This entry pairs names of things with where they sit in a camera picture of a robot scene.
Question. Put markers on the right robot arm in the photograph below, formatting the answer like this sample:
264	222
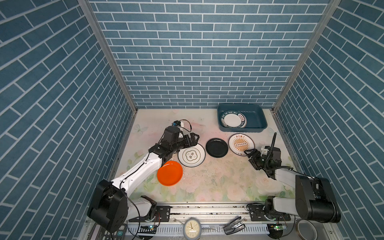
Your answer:
314	198

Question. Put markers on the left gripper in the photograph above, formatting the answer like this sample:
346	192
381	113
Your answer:
193	142

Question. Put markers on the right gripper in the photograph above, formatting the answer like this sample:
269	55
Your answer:
254	157

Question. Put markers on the green rim lettered plate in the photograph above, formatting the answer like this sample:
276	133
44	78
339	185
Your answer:
233	119

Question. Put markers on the aluminium rail base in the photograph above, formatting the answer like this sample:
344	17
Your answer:
169	221

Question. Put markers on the black stapler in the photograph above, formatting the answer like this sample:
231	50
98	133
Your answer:
235	226

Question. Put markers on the white analog clock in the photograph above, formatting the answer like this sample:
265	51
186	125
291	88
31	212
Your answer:
192	229

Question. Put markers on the black plate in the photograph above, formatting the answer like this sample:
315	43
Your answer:
217	148

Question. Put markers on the teal plastic bin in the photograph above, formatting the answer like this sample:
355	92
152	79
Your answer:
256	120

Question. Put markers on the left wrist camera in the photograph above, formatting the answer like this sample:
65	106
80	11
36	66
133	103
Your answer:
178	124

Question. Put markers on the orange sunburst plate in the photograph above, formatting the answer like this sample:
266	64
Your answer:
239	143

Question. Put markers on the metal bowl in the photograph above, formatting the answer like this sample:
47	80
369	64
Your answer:
306	230

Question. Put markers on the black calculator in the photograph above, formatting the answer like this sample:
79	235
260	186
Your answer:
103	234

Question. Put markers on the white plate flower outline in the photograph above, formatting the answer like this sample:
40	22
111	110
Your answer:
192	157

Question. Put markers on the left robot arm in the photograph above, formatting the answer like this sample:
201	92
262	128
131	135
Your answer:
111	206

